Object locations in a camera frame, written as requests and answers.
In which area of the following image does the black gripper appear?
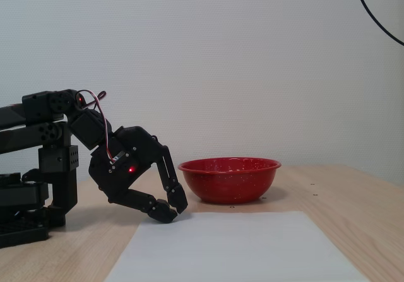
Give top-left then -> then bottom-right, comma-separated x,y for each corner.
87,125 -> 189,225

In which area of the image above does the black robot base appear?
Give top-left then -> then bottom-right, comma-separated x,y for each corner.
0,172 -> 68,250

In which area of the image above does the red speckled bowl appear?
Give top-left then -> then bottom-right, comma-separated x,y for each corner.
177,157 -> 282,205

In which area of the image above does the white paper sheet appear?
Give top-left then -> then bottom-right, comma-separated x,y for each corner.
103,211 -> 369,282

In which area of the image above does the red white servo cable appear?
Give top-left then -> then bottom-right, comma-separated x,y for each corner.
75,89 -> 116,163

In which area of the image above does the thin black hanging cable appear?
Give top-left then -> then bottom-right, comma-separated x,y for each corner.
351,0 -> 404,47

